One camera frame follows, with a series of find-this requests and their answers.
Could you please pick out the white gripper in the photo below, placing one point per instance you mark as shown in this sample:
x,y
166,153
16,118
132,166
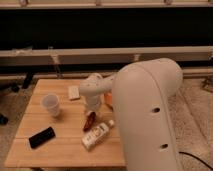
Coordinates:
x,y
93,103

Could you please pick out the dark red pepper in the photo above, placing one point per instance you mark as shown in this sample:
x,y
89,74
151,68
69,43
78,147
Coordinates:
x,y
89,122

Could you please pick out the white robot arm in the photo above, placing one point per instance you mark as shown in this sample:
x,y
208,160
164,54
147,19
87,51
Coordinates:
x,y
140,93

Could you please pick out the orange bowl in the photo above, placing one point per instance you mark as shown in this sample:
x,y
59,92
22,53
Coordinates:
x,y
108,99

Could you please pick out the clear plastic bottle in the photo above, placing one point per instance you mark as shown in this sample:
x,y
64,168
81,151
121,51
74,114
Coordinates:
x,y
96,134

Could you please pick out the small white block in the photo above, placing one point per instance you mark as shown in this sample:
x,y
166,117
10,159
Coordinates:
x,y
73,93

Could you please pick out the translucent plastic cup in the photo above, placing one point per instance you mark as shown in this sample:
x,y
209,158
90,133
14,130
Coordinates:
x,y
50,102

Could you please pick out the black rectangular remote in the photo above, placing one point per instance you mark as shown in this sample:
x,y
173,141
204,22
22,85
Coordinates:
x,y
41,137

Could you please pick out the black object on floor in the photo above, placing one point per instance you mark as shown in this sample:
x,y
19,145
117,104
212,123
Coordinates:
x,y
3,119

